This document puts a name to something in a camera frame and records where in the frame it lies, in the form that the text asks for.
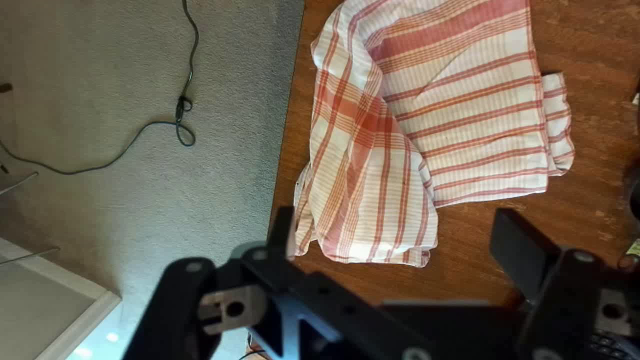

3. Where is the red white striped towel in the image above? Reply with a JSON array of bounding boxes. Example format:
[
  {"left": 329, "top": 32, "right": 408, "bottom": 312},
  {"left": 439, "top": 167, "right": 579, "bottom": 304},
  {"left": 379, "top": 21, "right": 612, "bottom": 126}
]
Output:
[{"left": 285, "top": 0, "right": 576, "bottom": 270}]

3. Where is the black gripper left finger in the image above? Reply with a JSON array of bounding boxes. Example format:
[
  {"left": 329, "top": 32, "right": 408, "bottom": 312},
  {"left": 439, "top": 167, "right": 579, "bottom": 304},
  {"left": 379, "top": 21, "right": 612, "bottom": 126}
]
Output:
[{"left": 122, "top": 204, "right": 427, "bottom": 360}]

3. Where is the white framed board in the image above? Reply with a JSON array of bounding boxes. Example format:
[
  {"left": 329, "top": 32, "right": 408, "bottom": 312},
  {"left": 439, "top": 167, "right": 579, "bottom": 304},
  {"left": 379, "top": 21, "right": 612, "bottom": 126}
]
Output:
[{"left": 0, "top": 237, "right": 123, "bottom": 360}]

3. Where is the thin dark floor cable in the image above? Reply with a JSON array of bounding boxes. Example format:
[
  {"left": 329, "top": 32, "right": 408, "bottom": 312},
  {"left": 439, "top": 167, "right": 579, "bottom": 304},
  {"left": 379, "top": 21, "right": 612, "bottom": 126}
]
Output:
[{"left": 0, "top": 0, "right": 202, "bottom": 179}]

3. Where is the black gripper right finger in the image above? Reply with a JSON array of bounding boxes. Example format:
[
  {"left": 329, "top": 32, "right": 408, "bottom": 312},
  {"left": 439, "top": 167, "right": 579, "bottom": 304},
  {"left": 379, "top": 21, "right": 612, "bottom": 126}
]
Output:
[{"left": 488, "top": 207, "right": 640, "bottom": 360}]

